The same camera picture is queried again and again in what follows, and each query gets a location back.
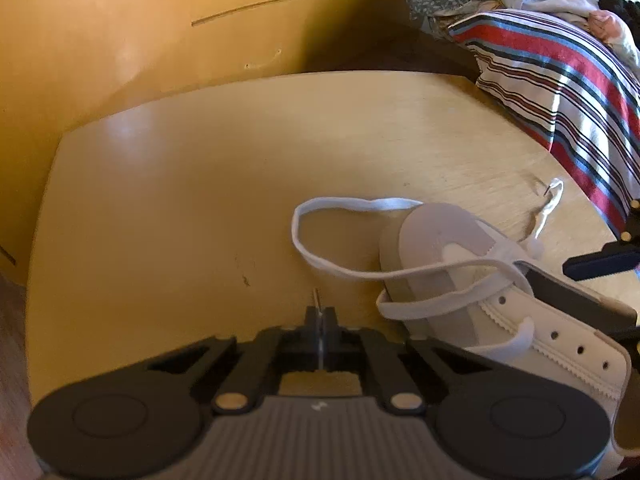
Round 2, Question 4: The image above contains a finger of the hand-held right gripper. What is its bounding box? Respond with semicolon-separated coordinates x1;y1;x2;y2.
562;199;640;282
617;327;640;361

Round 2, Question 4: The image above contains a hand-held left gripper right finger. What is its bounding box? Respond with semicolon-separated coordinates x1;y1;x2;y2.
320;306;496;415

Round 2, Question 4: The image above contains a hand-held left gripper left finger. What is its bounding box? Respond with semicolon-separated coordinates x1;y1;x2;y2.
145;306;321;416

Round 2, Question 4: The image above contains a white shoelace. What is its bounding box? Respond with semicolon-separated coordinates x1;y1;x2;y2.
291;177;565;361

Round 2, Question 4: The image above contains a white sneaker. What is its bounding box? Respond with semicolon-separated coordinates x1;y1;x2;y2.
376;202;638;461

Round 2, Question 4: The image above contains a striped blanket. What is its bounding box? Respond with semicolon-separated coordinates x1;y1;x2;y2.
447;9;640;241

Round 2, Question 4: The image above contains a pink and white garment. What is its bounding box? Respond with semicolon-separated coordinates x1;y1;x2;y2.
587;10;640;61

